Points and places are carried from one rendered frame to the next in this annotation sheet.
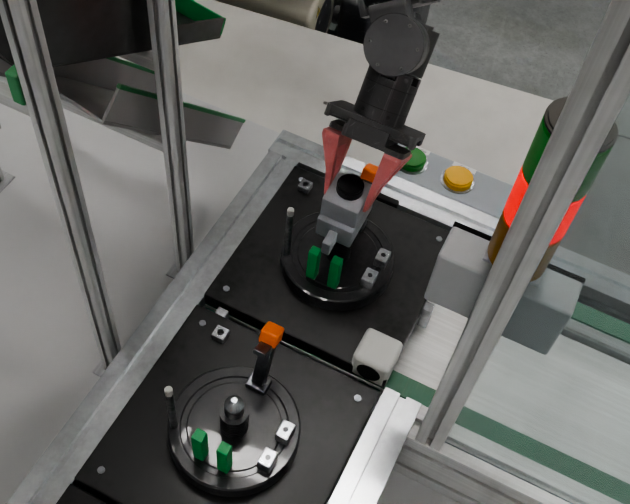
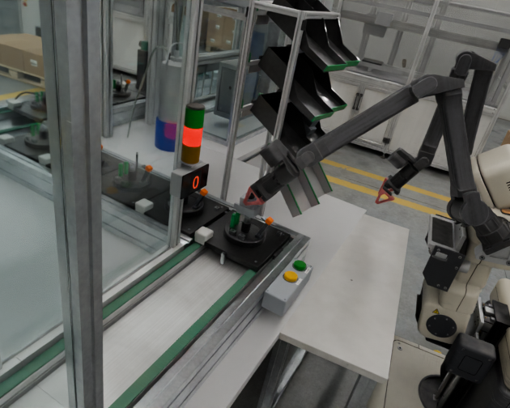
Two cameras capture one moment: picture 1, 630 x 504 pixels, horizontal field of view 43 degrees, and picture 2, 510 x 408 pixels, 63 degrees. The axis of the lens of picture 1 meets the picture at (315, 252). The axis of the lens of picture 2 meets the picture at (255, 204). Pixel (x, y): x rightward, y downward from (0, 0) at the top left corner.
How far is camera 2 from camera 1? 136 cm
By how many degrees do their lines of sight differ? 69
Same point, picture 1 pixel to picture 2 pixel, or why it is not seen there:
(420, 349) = (211, 263)
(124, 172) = (299, 226)
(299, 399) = (191, 218)
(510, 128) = (356, 346)
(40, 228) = (272, 209)
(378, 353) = (202, 230)
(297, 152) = (299, 239)
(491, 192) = (285, 286)
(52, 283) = not seen: hidden behind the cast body
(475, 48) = not seen: outside the picture
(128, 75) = (305, 182)
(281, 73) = (365, 269)
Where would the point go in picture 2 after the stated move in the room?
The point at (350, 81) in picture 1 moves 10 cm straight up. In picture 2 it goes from (369, 291) to (378, 268)
